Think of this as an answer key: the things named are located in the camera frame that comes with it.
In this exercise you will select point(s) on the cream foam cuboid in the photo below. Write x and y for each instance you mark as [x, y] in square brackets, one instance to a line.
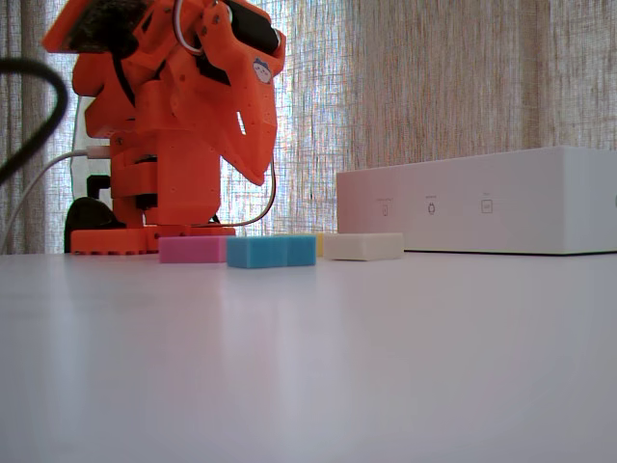
[361, 247]

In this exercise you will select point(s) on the white cardboard bin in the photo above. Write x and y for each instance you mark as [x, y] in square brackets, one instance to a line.
[482, 202]

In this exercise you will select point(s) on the beige woven curtain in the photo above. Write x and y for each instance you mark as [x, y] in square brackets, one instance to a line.
[434, 72]

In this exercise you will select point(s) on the black table clamp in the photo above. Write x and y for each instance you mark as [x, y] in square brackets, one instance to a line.
[89, 217]

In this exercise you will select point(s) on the yellow foam cuboid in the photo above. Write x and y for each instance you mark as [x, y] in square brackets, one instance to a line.
[319, 245]

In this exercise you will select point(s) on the blue foam cuboid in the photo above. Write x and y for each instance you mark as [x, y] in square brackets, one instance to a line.
[270, 252]

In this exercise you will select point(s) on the orange robot base plate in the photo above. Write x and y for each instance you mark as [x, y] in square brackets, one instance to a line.
[111, 239]

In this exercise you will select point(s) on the orange gripper black servo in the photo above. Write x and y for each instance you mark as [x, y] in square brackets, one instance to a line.
[248, 103]

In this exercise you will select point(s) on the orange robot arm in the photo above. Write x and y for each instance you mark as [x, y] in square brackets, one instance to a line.
[164, 169]

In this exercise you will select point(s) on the pink foam cuboid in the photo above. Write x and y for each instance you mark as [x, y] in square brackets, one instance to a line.
[193, 250]

